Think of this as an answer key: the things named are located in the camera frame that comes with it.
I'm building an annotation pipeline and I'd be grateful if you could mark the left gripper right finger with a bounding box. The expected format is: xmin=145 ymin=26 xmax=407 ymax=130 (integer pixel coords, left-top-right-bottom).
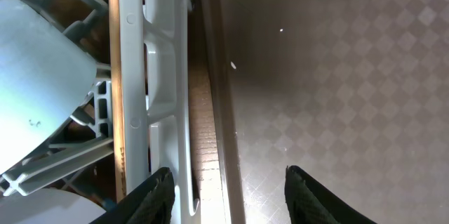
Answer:
xmin=284 ymin=165 xmax=375 ymax=224

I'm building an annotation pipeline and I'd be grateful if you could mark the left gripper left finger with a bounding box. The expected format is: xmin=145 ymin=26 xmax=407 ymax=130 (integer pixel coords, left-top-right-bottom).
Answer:
xmin=91 ymin=167 xmax=175 ymax=224

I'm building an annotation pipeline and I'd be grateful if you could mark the wooden chopstick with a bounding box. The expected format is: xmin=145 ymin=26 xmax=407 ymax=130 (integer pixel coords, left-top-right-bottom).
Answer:
xmin=109 ymin=0 xmax=126 ymax=202

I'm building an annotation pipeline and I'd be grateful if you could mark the pink shallow bowl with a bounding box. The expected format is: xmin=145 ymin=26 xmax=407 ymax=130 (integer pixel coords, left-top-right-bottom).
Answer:
xmin=1 ymin=188 xmax=105 ymax=224

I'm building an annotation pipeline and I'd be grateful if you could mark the light blue bowl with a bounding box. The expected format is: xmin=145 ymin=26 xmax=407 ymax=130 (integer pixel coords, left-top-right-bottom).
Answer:
xmin=1 ymin=0 xmax=97 ymax=172

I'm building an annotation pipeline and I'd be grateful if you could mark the grey plastic dishwasher rack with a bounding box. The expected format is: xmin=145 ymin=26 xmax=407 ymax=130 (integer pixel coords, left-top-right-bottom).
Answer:
xmin=1 ymin=0 xmax=201 ymax=223

